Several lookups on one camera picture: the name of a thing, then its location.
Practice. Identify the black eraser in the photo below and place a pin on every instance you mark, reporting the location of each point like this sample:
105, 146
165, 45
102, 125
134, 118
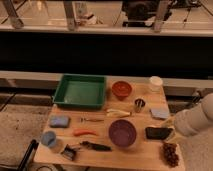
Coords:
155, 133

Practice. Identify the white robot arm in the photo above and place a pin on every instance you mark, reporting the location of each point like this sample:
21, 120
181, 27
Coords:
191, 121

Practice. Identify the small metal cup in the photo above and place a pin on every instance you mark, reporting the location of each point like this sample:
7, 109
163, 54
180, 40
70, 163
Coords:
138, 105

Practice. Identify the blue plastic cup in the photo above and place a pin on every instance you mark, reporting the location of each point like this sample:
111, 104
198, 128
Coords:
49, 139

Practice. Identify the orange-red bowl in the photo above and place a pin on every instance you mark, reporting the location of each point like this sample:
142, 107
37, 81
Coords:
121, 89

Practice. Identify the green plastic tray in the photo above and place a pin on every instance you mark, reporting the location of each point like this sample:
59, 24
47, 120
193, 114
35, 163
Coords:
81, 91

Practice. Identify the peeled banana toy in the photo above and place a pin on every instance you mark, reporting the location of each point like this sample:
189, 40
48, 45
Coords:
117, 113

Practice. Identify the small brass spoon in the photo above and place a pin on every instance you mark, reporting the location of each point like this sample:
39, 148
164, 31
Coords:
90, 120

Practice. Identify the wooden board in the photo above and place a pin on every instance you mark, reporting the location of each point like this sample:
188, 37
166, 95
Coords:
144, 154

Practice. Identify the orange carrot toy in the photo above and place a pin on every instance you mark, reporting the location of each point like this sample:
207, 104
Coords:
84, 132

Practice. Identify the blue-grey sponge pad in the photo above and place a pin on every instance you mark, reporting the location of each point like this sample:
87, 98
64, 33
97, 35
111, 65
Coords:
159, 113

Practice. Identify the blue sponge block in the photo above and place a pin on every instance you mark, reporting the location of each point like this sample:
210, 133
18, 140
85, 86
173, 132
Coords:
59, 122

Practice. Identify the black binder clip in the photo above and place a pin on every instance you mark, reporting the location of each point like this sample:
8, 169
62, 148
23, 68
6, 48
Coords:
70, 152

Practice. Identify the dark red grape bunch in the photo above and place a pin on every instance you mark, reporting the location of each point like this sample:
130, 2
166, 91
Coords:
170, 155

